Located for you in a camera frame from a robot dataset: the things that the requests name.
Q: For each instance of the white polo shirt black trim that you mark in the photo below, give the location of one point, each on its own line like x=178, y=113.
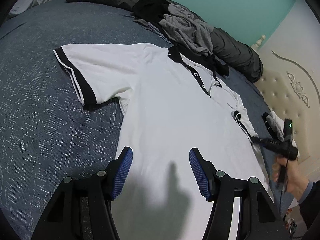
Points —
x=170, y=105

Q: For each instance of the folded white clothes stack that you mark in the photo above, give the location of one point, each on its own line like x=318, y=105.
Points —
x=274, y=126

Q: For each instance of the person's right hand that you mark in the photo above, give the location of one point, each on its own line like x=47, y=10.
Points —
x=297, y=184

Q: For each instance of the black garment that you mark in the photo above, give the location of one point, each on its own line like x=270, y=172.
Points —
x=153, y=11

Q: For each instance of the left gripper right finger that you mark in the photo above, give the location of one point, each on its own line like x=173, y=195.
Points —
x=258, y=216

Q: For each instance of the cream tufted headboard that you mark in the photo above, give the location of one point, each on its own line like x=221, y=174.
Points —
x=291, y=92

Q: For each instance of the grey crumpled garment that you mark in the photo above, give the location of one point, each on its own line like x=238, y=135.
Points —
x=183, y=27

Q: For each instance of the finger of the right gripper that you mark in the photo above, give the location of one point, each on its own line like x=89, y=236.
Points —
x=264, y=142

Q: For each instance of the person's right forearm sleeve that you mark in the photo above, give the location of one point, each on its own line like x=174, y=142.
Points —
x=309, y=210

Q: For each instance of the dark grey rolled duvet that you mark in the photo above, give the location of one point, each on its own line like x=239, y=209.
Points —
x=227, y=50

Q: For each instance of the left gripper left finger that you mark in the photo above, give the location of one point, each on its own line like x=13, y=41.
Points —
x=81, y=208

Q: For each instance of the floor clutter pile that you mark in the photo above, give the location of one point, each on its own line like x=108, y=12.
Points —
x=290, y=223

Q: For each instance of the black tracker camera box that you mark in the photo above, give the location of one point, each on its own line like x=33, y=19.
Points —
x=287, y=130

